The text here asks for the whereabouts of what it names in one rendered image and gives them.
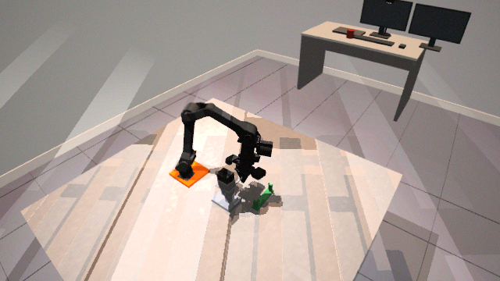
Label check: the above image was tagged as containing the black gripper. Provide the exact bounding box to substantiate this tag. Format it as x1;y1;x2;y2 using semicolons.
225;153;266;183

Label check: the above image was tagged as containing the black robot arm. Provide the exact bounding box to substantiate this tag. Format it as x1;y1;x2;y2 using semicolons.
175;102;273;181

